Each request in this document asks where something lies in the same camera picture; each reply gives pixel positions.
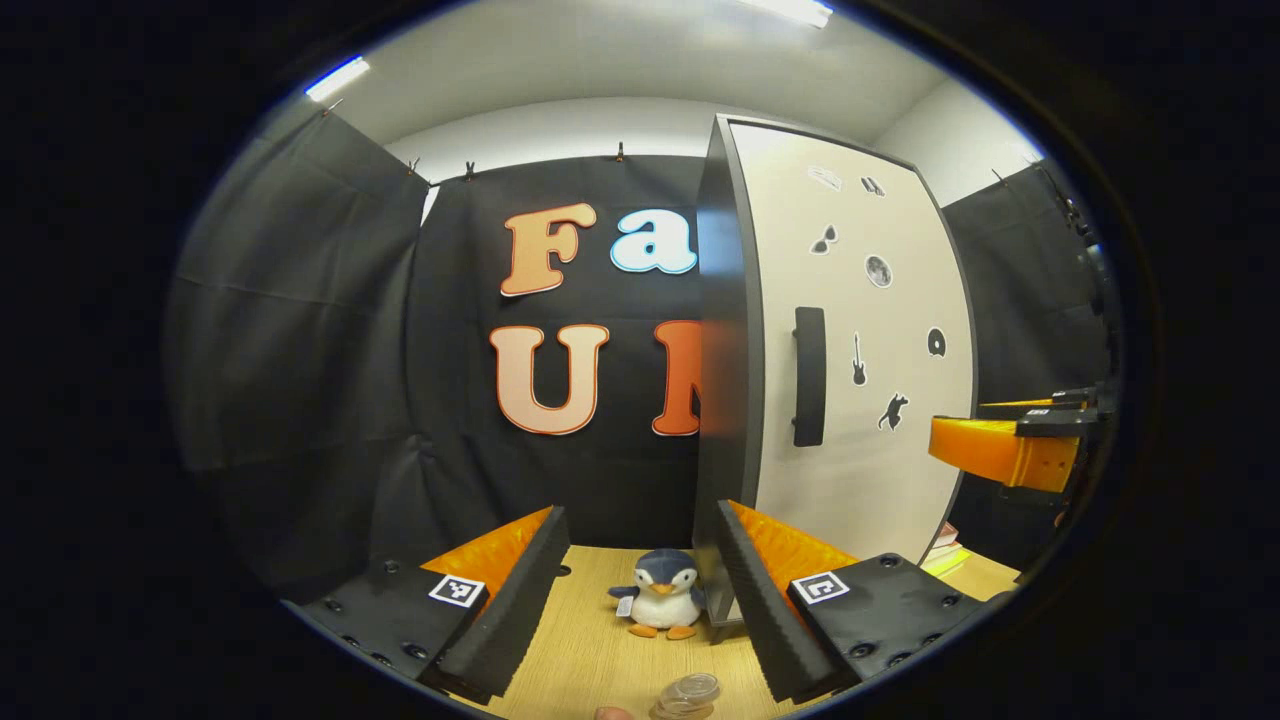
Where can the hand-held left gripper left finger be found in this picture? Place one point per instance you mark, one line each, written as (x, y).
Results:
(520, 600)

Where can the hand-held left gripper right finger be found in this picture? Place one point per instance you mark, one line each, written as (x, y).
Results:
(760, 610)

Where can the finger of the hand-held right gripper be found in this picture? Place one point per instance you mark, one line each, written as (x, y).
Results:
(1075, 397)
(1050, 423)

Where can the clear bottle with red label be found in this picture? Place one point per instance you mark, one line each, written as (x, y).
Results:
(692, 688)

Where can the beige cabinet door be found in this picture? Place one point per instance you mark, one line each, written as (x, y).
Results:
(880, 480)

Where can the dark grey cabinet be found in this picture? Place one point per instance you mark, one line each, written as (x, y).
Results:
(725, 350)

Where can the penguin plush toy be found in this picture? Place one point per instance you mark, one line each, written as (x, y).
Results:
(662, 595)

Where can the yellow notepad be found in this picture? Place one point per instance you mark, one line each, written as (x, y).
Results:
(945, 562)

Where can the black backdrop cloth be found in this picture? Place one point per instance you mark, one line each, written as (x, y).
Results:
(300, 350)

